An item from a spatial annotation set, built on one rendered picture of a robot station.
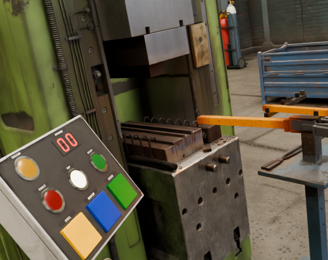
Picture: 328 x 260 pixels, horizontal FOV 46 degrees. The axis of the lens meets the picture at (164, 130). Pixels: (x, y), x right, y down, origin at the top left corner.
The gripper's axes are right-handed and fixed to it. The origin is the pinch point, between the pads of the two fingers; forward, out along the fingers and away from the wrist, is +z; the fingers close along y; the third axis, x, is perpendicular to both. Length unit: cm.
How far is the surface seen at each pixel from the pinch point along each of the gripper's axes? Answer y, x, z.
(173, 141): -7.4, -8.0, 44.6
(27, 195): -69, 5, 24
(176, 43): 1, 24, 44
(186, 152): -2.3, -13.9, 43.9
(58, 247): -69, -5, 18
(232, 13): 615, 9, 451
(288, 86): 363, -84, 199
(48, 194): -65, 3, 24
